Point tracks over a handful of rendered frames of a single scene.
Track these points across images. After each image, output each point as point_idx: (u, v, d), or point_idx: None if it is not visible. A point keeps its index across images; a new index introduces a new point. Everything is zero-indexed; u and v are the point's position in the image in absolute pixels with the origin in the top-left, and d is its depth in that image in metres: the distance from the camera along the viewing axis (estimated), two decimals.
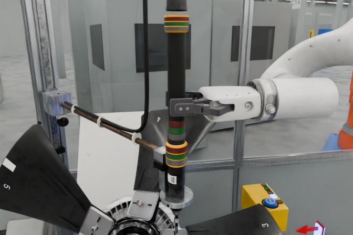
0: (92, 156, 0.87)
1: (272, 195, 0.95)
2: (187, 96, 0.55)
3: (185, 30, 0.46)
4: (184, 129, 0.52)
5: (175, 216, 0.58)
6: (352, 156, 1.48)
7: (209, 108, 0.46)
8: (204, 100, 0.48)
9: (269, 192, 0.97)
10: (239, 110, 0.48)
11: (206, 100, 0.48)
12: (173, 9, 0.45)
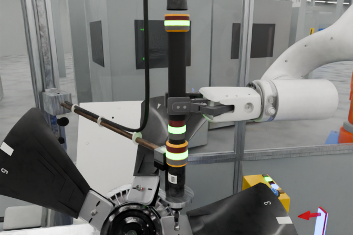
0: (92, 144, 0.86)
1: (273, 185, 0.94)
2: None
3: (185, 29, 0.46)
4: (184, 129, 0.52)
5: (177, 212, 0.57)
6: None
7: (205, 107, 0.47)
8: (201, 99, 0.49)
9: (270, 182, 0.96)
10: (239, 111, 0.49)
11: (203, 100, 0.49)
12: (173, 8, 0.45)
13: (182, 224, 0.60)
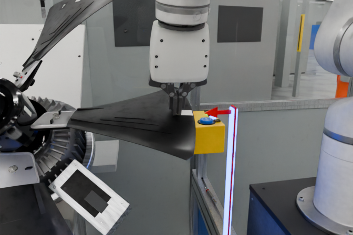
0: (4, 64, 0.78)
1: (211, 116, 0.86)
2: (175, 93, 0.50)
3: None
4: None
5: None
6: (320, 104, 1.39)
7: (198, 86, 0.50)
8: (189, 87, 0.49)
9: (208, 115, 0.88)
10: None
11: (189, 85, 0.49)
12: None
13: (65, 116, 0.52)
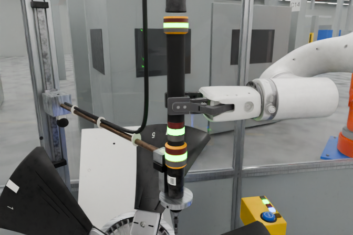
0: (93, 171, 0.88)
1: (270, 209, 0.97)
2: None
3: (184, 31, 0.46)
4: (183, 130, 0.52)
5: (176, 218, 0.57)
6: (351, 164, 1.50)
7: (205, 106, 0.47)
8: (201, 99, 0.49)
9: (267, 205, 0.98)
10: (239, 110, 0.48)
11: (203, 99, 0.49)
12: (172, 10, 0.45)
13: None
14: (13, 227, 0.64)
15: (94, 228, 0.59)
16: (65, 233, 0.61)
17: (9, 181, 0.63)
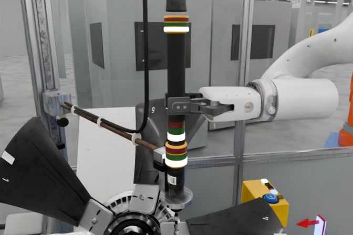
0: (92, 150, 0.86)
1: (272, 190, 0.95)
2: None
3: (184, 30, 0.46)
4: (184, 130, 0.52)
5: (175, 213, 0.58)
6: None
7: (205, 107, 0.47)
8: (201, 99, 0.49)
9: (269, 188, 0.96)
10: (239, 111, 0.48)
11: (203, 100, 0.49)
12: (172, 9, 0.45)
13: None
14: (8, 201, 0.62)
15: (92, 199, 0.57)
16: (62, 205, 0.59)
17: (4, 152, 0.61)
